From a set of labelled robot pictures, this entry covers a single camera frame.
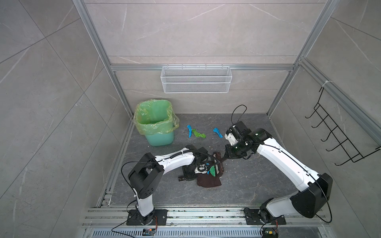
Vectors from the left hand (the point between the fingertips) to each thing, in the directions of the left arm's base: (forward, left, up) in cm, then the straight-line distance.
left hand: (188, 173), depth 85 cm
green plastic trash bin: (+22, +18, +4) cm, 28 cm away
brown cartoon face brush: (-1, -18, +4) cm, 18 cm away
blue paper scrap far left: (+33, -1, -2) cm, 33 cm away
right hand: (+4, -20, +14) cm, 25 cm away
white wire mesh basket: (+56, -7, +26) cm, 62 cm away
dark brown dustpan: (-4, -9, -1) cm, 10 cm away
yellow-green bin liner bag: (+38, +23, +9) cm, 45 cm away
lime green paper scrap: (+29, -8, -2) cm, 30 cm away
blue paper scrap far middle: (+33, -22, -2) cm, 39 cm away
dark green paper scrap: (+1, -15, -2) cm, 15 cm away
